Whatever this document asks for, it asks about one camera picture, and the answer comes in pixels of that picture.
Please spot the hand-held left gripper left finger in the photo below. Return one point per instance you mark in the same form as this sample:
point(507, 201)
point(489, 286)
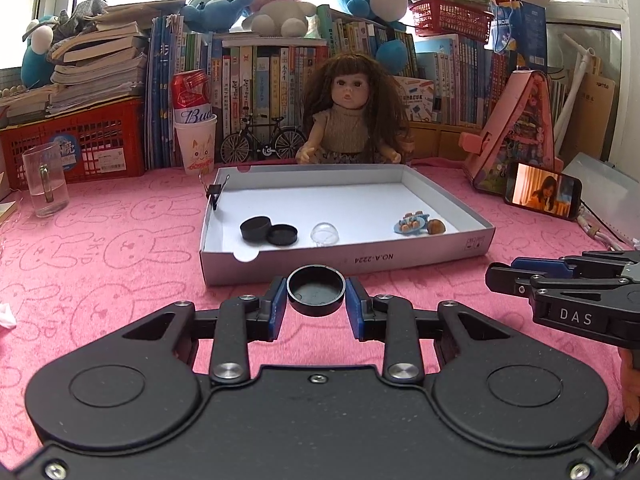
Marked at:
point(276, 310)

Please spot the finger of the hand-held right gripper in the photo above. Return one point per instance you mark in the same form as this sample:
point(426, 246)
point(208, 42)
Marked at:
point(540, 266)
point(505, 280)

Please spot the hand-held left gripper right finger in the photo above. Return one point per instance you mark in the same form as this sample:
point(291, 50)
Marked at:
point(356, 310)

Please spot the black round cup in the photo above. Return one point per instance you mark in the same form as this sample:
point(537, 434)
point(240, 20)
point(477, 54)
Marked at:
point(316, 306)

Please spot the shallow black lid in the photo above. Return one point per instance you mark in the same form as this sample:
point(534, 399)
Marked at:
point(282, 236)

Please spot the clear plastic dome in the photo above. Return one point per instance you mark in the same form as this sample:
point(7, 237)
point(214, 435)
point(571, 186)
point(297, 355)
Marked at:
point(325, 234)

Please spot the black round cap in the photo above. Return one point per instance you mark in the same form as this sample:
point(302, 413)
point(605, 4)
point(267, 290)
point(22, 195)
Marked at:
point(255, 230)

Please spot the brown walnut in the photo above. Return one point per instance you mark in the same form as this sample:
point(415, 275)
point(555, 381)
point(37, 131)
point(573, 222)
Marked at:
point(436, 227)

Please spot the white cardboard box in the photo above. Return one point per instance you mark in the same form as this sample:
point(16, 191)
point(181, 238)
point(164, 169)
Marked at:
point(350, 200)

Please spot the person's right hand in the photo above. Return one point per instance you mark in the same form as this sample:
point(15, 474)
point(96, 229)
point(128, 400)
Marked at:
point(631, 385)

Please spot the black smartphone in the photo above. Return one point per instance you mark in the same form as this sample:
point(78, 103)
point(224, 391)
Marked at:
point(540, 190)

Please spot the silver flat box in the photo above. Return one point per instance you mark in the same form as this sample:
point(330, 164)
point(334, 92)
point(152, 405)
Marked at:
point(605, 185)

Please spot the black binder clip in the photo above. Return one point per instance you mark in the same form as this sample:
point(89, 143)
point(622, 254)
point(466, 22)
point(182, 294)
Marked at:
point(215, 193)

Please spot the pink triangular toy house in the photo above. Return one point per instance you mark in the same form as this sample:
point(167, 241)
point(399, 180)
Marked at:
point(520, 125)

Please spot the wooden shelf box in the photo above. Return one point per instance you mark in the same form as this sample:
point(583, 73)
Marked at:
point(450, 140)

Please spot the pink rabbit-print blanket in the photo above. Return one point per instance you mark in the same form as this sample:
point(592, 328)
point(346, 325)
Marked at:
point(125, 260)

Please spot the miniature black bicycle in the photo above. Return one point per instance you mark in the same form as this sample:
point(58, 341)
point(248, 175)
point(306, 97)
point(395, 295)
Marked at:
point(235, 149)

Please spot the thin picture books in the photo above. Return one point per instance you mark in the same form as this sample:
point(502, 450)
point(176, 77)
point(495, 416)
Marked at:
point(557, 100)

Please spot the white paper cup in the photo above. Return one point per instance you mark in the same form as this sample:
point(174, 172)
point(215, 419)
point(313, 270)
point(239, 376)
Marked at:
point(196, 150)

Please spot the brown-haired doll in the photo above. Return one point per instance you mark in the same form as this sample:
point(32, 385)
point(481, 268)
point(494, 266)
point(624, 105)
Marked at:
point(345, 125)

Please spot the colourful printed carton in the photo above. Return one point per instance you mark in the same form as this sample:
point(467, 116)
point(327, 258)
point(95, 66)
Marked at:
point(415, 100)

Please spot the row of blue-spined books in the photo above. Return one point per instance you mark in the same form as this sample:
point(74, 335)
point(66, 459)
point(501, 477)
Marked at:
point(465, 75)

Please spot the row of colourful books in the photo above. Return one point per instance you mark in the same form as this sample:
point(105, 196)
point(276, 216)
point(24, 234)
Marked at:
point(260, 80)

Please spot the red drink can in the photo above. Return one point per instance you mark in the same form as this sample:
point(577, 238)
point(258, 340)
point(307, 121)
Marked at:
point(190, 95)

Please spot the row of blue folders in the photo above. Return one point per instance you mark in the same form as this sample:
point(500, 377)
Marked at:
point(162, 100)

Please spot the large red plastic basket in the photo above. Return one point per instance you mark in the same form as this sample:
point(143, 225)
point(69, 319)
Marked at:
point(110, 135)

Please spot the small red plastic basket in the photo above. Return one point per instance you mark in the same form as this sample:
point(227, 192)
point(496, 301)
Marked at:
point(450, 20)

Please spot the clear glass mug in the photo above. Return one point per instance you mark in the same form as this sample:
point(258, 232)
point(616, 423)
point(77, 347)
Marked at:
point(37, 195)

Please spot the crumpled white tissue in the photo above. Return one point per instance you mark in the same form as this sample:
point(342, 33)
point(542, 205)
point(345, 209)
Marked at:
point(6, 316)

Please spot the open book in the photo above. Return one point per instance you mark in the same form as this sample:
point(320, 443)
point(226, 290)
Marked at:
point(6, 210)

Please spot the stack of worn books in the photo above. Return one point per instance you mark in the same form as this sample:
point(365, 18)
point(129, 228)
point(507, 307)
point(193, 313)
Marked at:
point(100, 70)

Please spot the blue elephant plush toy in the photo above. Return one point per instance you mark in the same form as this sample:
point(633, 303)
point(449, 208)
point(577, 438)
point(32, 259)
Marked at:
point(215, 10)

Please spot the blue and white plush toy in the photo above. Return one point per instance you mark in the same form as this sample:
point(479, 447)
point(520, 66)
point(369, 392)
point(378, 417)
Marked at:
point(35, 65)

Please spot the grey plush toy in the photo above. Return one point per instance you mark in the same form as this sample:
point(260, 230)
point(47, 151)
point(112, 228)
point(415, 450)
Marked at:
point(85, 12)

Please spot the white pipe frame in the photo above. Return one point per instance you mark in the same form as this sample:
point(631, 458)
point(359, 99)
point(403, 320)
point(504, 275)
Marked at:
point(580, 75)

